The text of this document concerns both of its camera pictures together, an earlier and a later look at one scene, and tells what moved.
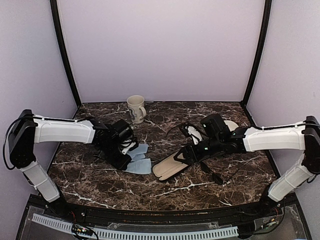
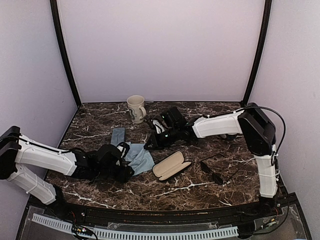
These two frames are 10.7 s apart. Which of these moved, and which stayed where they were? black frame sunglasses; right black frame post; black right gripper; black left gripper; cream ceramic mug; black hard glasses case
Moved: black left gripper; black right gripper
Stayed: right black frame post; black hard glasses case; cream ceramic mug; black frame sunglasses
